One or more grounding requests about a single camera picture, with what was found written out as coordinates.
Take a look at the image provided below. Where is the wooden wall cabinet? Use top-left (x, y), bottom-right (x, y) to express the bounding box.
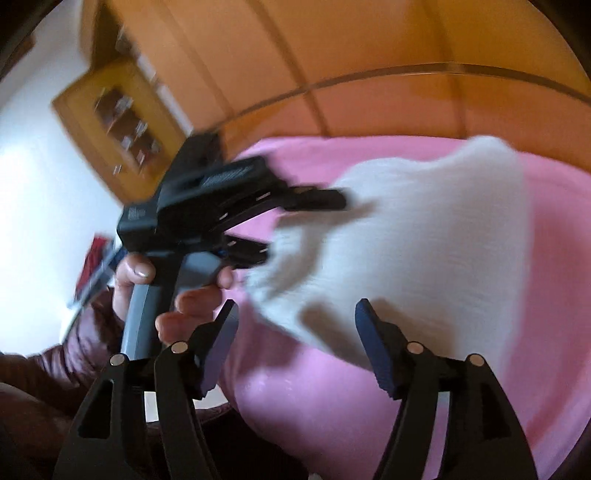
top-left (52, 59), bottom-right (195, 205)

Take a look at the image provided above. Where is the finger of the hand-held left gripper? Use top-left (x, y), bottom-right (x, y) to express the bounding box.
top-left (224, 234), bottom-right (271, 269)
top-left (272, 185), bottom-right (348, 213)

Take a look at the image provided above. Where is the wooden wardrobe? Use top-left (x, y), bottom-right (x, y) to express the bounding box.
top-left (81, 0), bottom-right (591, 155)

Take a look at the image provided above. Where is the person's left hand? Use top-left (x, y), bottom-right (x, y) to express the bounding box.
top-left (113, 253), bottom-right (237, 346)

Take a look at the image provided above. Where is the red box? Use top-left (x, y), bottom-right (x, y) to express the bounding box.
top-left (68, 234), bottom-right (126, 311)

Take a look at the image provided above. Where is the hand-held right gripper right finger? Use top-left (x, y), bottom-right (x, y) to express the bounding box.
top-left (355, 298), bottom-right (539, 480)

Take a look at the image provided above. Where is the pink blanket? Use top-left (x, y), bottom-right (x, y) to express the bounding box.
top-left (216, 134), bottom-right (591, 480)

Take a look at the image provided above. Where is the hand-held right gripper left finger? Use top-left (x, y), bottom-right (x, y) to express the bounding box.
top-left (52, 299), bottom-right (240, 480)

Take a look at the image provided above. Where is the white knitted garment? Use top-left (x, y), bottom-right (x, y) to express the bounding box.
top-left (244, 135), bottom-right (533, 371)

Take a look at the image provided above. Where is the person's left forearm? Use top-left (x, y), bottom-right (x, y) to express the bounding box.
top-left (0, 295), bottom-right (127, 418)

